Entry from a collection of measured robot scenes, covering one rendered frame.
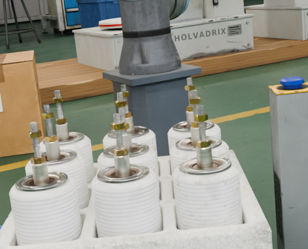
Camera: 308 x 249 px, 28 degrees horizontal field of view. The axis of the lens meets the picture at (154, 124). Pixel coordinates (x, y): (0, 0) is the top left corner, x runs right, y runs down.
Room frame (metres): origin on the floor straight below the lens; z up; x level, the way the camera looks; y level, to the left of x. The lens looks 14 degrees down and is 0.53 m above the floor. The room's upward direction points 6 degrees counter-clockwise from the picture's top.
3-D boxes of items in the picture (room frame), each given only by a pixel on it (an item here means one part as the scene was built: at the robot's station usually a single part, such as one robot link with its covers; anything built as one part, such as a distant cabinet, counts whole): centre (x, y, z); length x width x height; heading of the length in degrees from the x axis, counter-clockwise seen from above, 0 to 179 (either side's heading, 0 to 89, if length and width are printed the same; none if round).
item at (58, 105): (1.09, 0.17, 0.30); 0.01 x 0.01 x 0.08
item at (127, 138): (0.97, 0.05, 0.26); 0.02 x 0.02 x 0.03
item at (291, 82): (1.04, -0.24, 0.32); 0.04 x 0.04 x 0.02
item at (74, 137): (1.09, 0.17, 0.25); 0.08 x 0.08 x 0.01
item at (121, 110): (0.97, 0.05, 0.31); 0.01 x 0.01 x 0.08
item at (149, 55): (1.50, -0.01, 0.35); 0.15 x 0.15 x 0.10
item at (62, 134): (1.09, 0.17, 0.26); 0.02 x 0.02 x 0.03
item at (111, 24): (3.27, 0.08, 0.29); 0.30 x 0.30 x 0.06
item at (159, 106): (1.50, -0.01, 0.15); 0.19 x 0.19 x 0.30; 25
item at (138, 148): (0.97, 0.05, 0.25); 0.08 x 0.08 x 0.01
